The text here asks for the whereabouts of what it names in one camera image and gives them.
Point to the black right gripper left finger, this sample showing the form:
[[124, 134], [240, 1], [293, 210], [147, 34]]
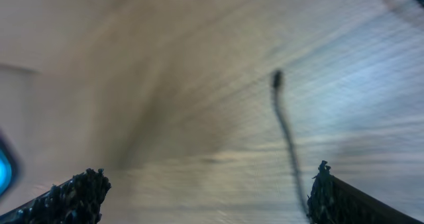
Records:
[[77, 201]]

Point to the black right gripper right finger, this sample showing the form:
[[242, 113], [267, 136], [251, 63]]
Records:
[[333, 201]]

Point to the Samsung Galaxy smartphone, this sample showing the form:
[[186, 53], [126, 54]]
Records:
[[10, 166]]

